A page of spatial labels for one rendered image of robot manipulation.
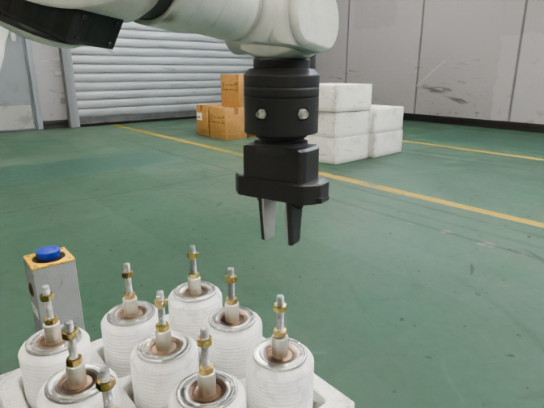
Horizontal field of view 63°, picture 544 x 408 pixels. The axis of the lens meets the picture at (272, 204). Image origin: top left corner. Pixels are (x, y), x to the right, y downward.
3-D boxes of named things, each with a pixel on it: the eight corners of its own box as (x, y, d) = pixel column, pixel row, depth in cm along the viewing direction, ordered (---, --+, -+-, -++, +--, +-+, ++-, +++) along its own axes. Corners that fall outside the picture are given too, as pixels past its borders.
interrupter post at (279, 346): (268, 359, 62) (268, 338, 61) (275, 349, 64) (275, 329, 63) (284, 363, 61) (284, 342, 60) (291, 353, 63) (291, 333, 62)
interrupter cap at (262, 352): (244, 365, 60) (243, 360, 60) (265, 336, 67) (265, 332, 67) (295, 380, 57) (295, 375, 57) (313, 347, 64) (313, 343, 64)
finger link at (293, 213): (284, 247, 55) (284, 198, 53) (296, 239, 58) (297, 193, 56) (295, 249, 54) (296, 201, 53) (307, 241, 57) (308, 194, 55)
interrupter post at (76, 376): (91, 379, 58) (88, 357, 57) (82, 392, 55) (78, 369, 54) (73, 378, 58) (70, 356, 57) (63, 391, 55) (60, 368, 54)
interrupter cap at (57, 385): (118, 367, 60) (118, 363, 60) (92, 408, 53) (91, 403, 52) (65, 364, 60) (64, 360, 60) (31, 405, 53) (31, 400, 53)
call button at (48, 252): (40, 265, 76) (37, 255, 76) (34, 258, 79) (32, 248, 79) (64, 260, 79) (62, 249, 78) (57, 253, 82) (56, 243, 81)
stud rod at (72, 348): (82, 371, 56) (74, 320, 54) (76, 376, 55) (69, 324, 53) (75, 370, 57) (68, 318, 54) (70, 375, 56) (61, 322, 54)
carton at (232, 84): (258, 105, 436) (258, 74, 427) (240, 107, 420) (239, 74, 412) (240, 104, 457) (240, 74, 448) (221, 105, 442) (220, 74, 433)
